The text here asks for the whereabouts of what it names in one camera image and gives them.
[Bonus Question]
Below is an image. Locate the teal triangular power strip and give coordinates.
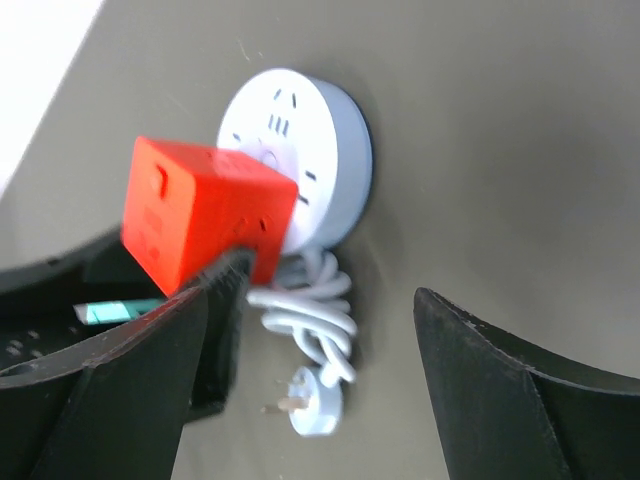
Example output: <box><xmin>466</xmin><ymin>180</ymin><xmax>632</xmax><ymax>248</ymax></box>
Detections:
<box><xmin>73</xmin><ymin>299</ymin><xmax>163</xmax><ymax>326</ymax></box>

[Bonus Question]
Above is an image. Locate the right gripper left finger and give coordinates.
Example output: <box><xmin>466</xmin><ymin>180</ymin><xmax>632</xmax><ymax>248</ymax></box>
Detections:
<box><xmin>1</xmin><ymin>288</ymin><xmax>207</xmax><ymax>479</ymax></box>

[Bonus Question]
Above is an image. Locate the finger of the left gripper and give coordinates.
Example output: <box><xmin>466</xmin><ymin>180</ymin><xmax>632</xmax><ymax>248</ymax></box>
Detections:
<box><xmin>189</xmin><ymin>248</ymin><xmax>255</xmax><ymax>420</ymax></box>

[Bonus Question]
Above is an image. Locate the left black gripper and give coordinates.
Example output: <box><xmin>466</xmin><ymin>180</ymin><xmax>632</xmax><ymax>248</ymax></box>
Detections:
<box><xmin>1</xmin><ymin>234</ymin><xmax>173</xmax><ymax>370</ymax></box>

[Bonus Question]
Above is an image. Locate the red cube adapter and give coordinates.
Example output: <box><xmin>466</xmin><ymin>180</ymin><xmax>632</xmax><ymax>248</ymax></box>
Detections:
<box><xmin>121</xmin><ymin>137</ymin><xmax>298</xmax><ymax>296</ymax></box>

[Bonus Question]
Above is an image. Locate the grey coiled cable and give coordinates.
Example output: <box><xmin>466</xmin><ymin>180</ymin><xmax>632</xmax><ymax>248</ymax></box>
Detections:
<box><xmin>246</xmin><ymin>248</ymin><xmax>359</xmax><ymax>438</ymax></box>

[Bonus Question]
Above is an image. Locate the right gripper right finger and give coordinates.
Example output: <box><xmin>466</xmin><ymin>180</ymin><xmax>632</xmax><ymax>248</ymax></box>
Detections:
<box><xmin>413</xmin><ymin>288</ymin><xmax>639</xmax><ymax>479</ymax></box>

